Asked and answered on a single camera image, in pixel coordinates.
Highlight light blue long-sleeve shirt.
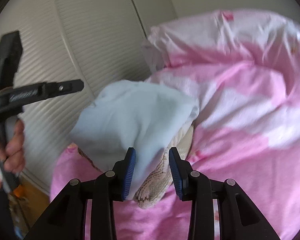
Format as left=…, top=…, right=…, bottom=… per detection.
left=69, top=80, right=199, bottom=200

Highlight brown plaid folded clothes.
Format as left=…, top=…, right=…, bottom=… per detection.
left=70, top=122, right=193, bottom=209

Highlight person's left hand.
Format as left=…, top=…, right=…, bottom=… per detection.
left=0, top=119, right=25, bottom=189

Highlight pink floral duvet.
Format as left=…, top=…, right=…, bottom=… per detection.
left=50, top=8, right=300, bottom=240

